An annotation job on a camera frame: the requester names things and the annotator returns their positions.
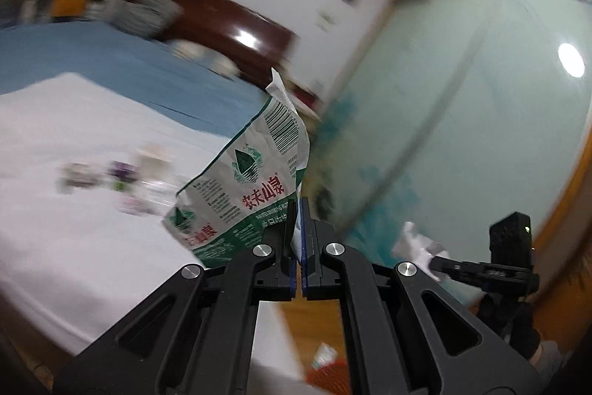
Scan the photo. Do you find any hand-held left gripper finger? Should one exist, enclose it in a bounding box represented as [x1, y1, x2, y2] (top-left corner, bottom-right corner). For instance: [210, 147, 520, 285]
[300, 198, 542, 395]
[53, 210, 301, 395]

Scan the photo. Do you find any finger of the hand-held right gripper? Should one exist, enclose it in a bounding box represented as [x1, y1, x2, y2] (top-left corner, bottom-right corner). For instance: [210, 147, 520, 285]
[428, 255, 491, 285]

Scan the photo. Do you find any white tissue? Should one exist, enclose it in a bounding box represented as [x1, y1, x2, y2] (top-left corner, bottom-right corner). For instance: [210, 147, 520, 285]
[391, 221, 451, 282]

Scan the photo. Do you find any white green plastic bag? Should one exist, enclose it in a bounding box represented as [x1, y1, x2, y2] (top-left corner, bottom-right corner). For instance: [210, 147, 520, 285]
[163, 68, 310, 268]

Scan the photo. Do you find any red basket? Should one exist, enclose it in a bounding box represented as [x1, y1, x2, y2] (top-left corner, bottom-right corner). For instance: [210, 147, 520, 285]
[305, 360, 352, 395]

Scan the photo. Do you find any white green packet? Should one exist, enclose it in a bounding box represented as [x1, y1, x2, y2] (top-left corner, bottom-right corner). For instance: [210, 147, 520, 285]
[311, 342, 337, 370]

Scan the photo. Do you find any glass sliding wardrobe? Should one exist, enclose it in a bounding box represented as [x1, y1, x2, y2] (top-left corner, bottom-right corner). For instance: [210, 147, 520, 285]
[314, 0, 592, 317]

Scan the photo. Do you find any clear plastic wrapper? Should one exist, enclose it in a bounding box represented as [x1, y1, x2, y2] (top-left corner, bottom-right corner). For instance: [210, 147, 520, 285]
[118, 180, 179, 217]

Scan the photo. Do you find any small purple wrapper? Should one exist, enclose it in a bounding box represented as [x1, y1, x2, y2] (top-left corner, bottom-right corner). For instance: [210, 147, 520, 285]
[108, 161, 139, 192]

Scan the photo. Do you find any blue white pillow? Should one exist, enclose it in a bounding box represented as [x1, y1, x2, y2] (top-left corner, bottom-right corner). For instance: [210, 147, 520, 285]
[169, 39, 241, 78]

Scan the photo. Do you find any white cloth sheet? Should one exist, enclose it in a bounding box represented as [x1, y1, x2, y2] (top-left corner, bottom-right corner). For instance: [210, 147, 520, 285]
[0, 73, 306, 377]

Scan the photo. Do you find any small grey wrapper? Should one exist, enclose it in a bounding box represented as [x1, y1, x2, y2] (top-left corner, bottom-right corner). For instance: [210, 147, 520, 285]
[58, 161, 100, 190]

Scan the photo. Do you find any dark wooden headboard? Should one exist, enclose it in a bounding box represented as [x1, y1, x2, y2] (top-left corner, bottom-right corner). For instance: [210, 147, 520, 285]
[127, 0, 297, 76]

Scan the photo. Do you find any blue bedsheet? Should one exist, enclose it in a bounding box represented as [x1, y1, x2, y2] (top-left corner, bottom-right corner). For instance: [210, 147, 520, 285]
[0, 22, 324, 137]

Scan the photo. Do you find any grey plaid pillow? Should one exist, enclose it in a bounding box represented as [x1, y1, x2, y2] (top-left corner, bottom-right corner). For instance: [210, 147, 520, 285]
[113, 0, 181, 39]

